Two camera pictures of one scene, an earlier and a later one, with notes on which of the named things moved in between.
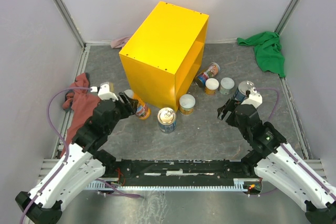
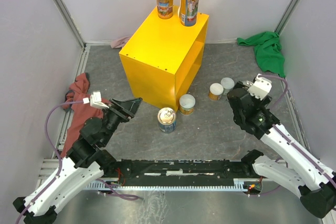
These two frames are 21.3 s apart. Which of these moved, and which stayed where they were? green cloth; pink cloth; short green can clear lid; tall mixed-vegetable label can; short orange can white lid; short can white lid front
Moved: short orange can white lid; tall mixed-vegetable label can
Stayed: short can white lid front; pink cloth; green cloth; short green can clear lid
